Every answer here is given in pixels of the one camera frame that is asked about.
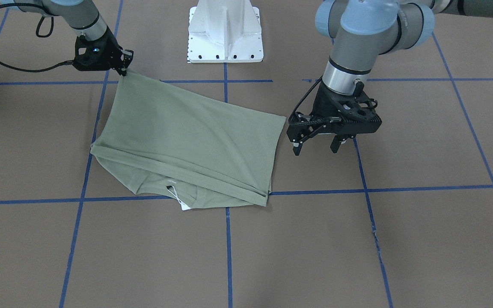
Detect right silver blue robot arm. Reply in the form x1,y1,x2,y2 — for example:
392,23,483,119
0,0,134,76

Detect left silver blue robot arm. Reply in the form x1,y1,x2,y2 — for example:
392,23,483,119
286,0,493,155

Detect sage green long-sleeve shirt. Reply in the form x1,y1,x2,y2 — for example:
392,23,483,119
90,70,285,209

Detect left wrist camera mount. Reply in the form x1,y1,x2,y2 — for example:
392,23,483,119
336,91,382,134

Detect white hang loop tag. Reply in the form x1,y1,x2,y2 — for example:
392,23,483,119
166,185,192,211

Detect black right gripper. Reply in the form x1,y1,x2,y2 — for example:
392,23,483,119
102,28,134,76

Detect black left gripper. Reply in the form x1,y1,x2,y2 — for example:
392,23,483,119
287,81,364,156

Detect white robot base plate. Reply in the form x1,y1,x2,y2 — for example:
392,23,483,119
187,0,264,64

